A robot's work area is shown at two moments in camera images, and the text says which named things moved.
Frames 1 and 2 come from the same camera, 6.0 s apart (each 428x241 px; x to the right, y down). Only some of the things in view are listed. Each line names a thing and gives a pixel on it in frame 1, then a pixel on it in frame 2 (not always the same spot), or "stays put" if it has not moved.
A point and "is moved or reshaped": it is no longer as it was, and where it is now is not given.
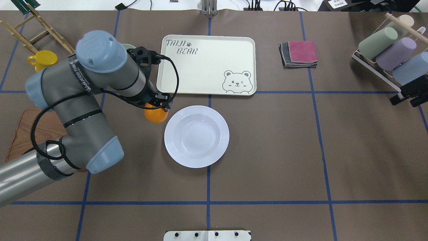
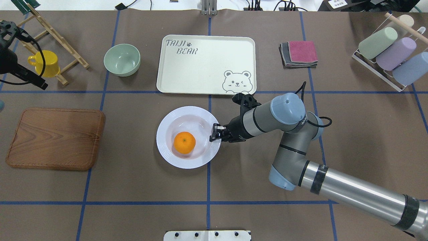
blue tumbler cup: (412, 69) stays put
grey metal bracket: (209, 7) stays put
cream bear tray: (208, 65) stays put
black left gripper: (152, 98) → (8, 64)
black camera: (144, 58) → (9, 31)
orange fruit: (156, 115) → (184, 142)
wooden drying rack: (27, 43) stays put
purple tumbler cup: (395, 55) stays put
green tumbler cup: (372, 45) stays put
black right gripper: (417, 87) → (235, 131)
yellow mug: (42, 59) stays put
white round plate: (196, 136) is moved or reshaped
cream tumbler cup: (407, 19) stays put
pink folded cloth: (302, 51) stays put
